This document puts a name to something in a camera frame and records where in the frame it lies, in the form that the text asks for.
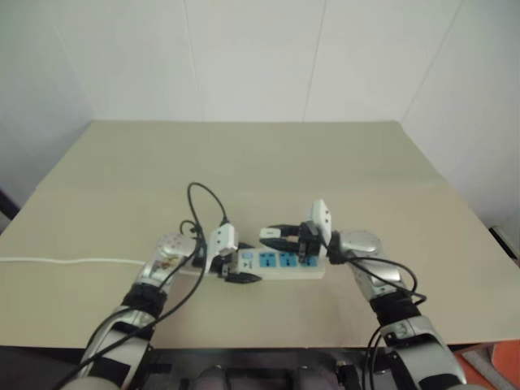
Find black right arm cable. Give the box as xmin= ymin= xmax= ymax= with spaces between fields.
xmin=329 ymin=248 xmax=428 ymax=390

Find white power strip cord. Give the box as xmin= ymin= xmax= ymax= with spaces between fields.
xmin=0 ymin=256 xmax=208 ymax=275

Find black frame under table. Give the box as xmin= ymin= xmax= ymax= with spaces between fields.
xmin=140 ymin=347 xmax=403 ymax=390

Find dark object beside table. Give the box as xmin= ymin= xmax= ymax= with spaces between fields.
xmin=0 ymin=186 xmax=22 ymax=236

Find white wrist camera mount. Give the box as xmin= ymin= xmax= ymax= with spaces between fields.
xmin=204 ymin=223 xmax=240 ymax=274
xmin=305 ymin=198 xmax=335 ymax=247

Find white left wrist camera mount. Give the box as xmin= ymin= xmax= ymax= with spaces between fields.
xmin=204 ymin=223 xmax=240 ymax=274

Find orange object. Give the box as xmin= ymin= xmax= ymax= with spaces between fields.
xmin=453 ymin=340 xmax=520 ymax=390

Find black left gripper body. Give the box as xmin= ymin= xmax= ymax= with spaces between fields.
xmin=219 ymin=249 xmax=239 ymax=283

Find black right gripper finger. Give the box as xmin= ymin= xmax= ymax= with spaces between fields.
xmin=258 ymin=238 xmax=301 ymax=254
xmin=264 ymin=221 xmax=303 ymax=237

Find white power strip blue sockets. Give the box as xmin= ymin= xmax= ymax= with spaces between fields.
xmin=224 ymin=248 xmax=327 ymax=282

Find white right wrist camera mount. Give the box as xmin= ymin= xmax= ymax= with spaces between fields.
xmin=305 ymin=198 xmax=335 ymax=247

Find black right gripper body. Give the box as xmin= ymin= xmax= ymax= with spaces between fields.
xmin=297 ymin=221 xmax=327 ymax=263

